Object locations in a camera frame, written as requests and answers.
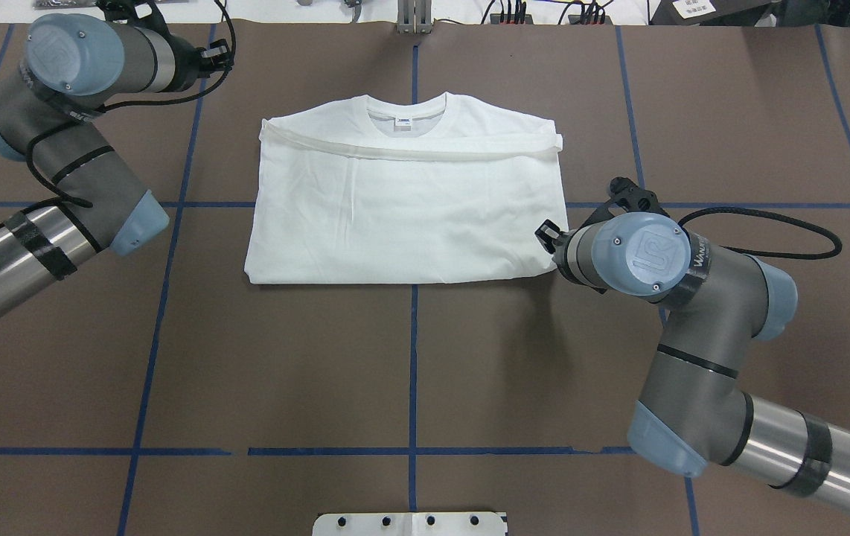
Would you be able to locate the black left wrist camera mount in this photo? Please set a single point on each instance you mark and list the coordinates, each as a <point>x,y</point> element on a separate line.
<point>140,14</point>

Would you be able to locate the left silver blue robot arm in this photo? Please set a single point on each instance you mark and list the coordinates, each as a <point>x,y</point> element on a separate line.
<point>75,69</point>

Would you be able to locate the white long-sleeve printed shirt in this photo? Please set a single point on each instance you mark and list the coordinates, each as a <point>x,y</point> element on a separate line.
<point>361,191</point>

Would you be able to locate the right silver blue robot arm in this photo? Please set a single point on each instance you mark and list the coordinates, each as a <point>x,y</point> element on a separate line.
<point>691,412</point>

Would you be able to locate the white mounting plate with holes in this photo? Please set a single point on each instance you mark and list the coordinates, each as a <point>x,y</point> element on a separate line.
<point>413,523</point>

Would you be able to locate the aluminium frame post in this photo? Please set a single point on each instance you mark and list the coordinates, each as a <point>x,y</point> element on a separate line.
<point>414,17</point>

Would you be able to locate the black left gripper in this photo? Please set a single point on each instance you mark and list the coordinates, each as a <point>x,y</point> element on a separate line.
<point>188,58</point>

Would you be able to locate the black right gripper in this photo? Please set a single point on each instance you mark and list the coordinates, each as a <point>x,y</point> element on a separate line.
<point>548,236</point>

